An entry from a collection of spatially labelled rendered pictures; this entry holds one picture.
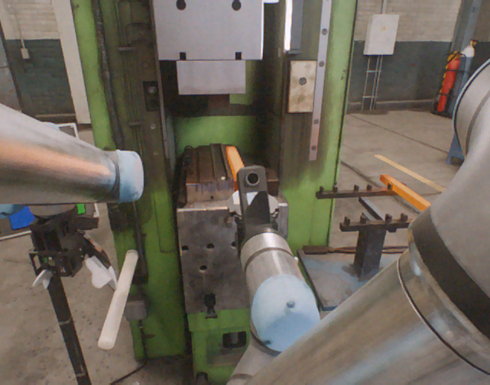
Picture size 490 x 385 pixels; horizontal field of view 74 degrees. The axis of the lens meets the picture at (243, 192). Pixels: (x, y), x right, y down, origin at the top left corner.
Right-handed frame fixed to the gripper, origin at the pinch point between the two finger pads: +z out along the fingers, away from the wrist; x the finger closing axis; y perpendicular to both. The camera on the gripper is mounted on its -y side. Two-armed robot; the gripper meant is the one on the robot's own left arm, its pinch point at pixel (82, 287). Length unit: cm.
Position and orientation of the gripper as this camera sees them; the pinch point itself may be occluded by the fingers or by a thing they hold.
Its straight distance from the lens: 80.5
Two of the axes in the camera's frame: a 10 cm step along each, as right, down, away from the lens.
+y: -0.4, 4.1, -9.1
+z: 0.0, 9.1, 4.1
